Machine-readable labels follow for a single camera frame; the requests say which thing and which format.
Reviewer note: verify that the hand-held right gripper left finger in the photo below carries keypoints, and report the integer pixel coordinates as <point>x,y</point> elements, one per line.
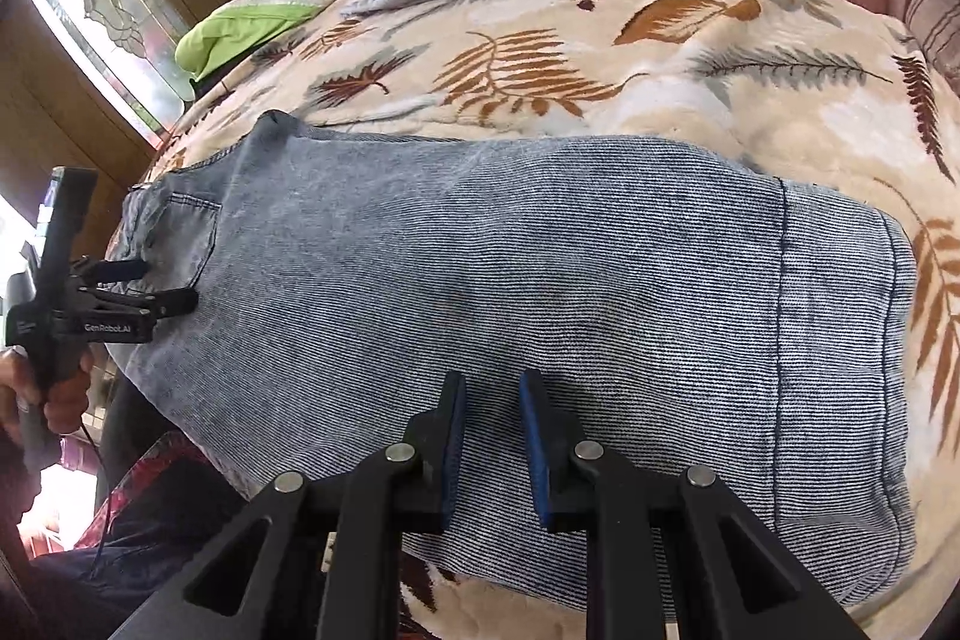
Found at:
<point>453,452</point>

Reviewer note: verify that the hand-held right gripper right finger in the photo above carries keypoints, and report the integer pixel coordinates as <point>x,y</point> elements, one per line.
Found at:
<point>537,460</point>

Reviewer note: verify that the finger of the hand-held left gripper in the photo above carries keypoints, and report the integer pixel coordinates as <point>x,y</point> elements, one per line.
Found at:
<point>176,302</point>
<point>120,271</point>

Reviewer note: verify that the blue denim pants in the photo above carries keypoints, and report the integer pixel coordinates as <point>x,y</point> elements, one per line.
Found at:
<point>525,265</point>

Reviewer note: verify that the person's left hand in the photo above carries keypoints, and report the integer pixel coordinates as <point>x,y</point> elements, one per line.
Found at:
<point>64,406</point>

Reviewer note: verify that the person's red patterned clothing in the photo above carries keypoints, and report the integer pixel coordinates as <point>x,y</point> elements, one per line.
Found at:
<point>157,482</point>

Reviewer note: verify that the wooden door with patterned glass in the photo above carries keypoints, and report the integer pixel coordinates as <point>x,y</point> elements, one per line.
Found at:
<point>97,3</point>

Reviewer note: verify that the beige leaf print blanket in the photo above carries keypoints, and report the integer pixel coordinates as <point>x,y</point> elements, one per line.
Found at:
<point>600,78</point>

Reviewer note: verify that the striped pillow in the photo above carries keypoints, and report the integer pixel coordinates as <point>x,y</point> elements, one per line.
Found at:
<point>941,18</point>

